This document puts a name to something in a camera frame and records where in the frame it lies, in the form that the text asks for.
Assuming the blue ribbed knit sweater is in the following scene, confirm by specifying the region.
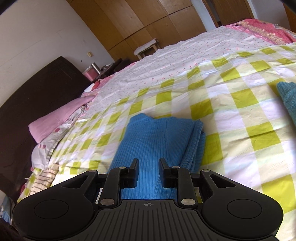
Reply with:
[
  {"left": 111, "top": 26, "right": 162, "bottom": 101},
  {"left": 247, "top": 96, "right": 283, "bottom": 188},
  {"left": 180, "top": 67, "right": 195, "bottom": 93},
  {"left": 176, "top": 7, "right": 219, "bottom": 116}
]
[{"left": 110, "top": 113, "right": 206, "bottom": 199}]

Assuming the beige striped knit garment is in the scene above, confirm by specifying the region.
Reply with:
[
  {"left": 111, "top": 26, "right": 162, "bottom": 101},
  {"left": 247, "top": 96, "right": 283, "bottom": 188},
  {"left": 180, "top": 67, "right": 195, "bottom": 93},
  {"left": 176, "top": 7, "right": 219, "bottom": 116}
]
[{"left": 29, "top": 164, "right": 59, "bottom": 195}]

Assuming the green checkered bed sheet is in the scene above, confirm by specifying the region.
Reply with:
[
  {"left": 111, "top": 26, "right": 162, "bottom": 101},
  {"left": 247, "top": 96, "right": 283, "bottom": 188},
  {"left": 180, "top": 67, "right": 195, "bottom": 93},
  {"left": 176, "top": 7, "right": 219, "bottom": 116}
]
[{"left": 17, "top": 43, "right": 296, "bottom": 241}]

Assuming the pink pillow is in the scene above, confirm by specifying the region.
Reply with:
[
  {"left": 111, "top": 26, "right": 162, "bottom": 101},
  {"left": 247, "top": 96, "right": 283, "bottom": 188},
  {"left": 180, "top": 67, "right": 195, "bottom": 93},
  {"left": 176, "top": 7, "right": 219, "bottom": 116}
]
[{"left": 28, "top": 96, "right": 95, "bottom": 144}]

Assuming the white floral quilt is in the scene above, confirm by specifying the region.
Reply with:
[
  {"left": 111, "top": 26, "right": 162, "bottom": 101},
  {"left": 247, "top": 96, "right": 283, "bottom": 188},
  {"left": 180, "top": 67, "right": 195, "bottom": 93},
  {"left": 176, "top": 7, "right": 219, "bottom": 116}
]
[{"left": 88, "top": 27, "right": 272, "bottom": 113}]

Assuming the pink storage basket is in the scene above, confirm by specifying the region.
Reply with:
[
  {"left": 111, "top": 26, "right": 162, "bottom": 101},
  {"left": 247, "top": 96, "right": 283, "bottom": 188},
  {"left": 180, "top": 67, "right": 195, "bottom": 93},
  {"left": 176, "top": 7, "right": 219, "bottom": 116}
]
[{"left": 83, "top": 66, "right": 99, "bottom": 82}]

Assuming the dark bedside table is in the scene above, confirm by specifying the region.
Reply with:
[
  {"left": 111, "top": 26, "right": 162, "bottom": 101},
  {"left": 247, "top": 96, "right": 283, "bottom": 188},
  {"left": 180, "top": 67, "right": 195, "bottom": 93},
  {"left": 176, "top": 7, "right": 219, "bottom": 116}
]
[{"left": 93, "top": 58, "right": 132, "bottom": 81}]

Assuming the dark wooden headboard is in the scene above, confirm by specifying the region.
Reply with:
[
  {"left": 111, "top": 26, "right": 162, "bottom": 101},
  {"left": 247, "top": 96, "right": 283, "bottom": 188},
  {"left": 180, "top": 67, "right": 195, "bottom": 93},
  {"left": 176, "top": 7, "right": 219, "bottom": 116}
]
[{"left": 0, "top": 56, "right": 91, "bottom": 202}]

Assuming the steel thermos cup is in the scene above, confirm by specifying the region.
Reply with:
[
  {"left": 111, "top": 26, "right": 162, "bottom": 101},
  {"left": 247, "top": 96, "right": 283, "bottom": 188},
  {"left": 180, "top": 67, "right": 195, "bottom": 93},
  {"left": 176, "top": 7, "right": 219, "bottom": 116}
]
[{"left": 91, "top": 62, "right": 101, "bottom": 75}]

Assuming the wooden stool with cushion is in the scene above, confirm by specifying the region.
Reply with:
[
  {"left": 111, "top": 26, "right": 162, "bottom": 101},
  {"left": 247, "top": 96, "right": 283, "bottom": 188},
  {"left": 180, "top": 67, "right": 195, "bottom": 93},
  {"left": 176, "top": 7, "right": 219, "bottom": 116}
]
[{"left": 133, "top": 38, "right": 160, "bottom": 60}]

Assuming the teal knit garment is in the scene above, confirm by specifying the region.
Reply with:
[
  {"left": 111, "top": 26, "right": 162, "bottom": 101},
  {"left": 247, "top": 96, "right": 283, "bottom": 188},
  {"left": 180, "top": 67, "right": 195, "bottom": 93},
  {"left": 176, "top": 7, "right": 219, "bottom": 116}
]
[{"left": 276, "top": 81, "right": 296, "bottom": 126}]

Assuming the wooden wardrobe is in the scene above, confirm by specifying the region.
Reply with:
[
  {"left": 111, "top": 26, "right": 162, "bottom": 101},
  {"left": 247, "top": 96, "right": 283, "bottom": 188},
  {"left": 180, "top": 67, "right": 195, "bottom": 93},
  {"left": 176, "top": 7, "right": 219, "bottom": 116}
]
[{"left": 69, "top": 0, "right": 254, "bottom": 61}]

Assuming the pink striped blanket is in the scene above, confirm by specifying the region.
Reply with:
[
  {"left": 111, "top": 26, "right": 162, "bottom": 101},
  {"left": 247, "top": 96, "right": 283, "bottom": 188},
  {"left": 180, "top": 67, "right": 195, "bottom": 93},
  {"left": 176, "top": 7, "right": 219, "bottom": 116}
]
[{"left": 225, "top": 19, "right": 295, "bottom": 45}]

